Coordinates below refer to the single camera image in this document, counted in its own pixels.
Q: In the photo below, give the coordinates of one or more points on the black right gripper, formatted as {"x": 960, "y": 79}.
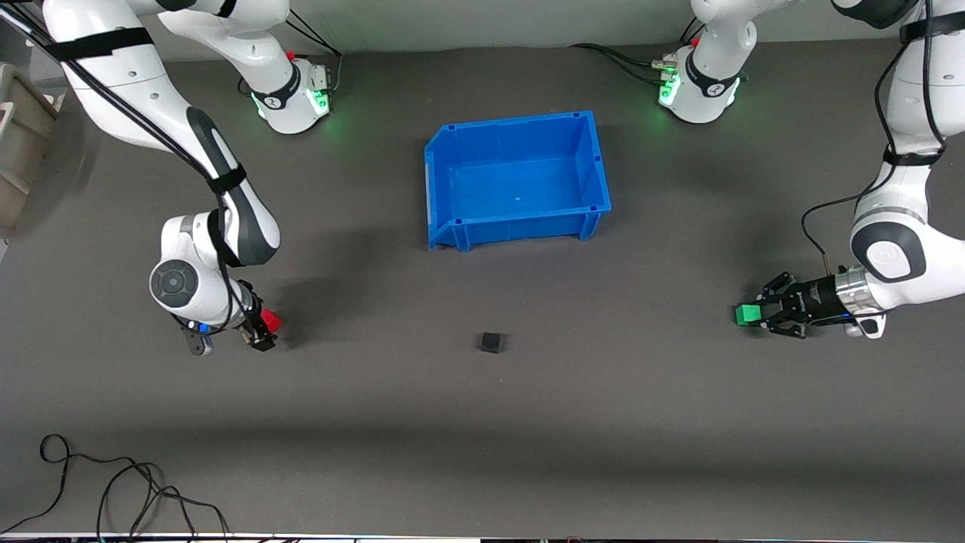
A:
{"x": 254, "y": 320}

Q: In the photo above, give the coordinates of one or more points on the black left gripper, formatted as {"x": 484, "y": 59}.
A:
{"x": 816, "y": 297}

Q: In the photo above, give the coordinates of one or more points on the small red cube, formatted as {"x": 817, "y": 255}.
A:
{"x": 272, "y": 320}

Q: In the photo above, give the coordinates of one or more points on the small green cube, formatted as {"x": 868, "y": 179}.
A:
{"x": 746, "y": 315}

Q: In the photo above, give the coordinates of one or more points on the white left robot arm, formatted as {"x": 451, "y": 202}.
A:
{"x": 905, "y": 249}

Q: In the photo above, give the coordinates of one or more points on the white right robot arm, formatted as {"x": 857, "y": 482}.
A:
{"x": 113, "y": 68}

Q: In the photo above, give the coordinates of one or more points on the small black cube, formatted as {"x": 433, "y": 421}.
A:
{"x": 491, "y": 343}

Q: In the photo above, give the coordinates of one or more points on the blue plastic storage bin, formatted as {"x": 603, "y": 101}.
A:
{"x": 520, "y": 196}

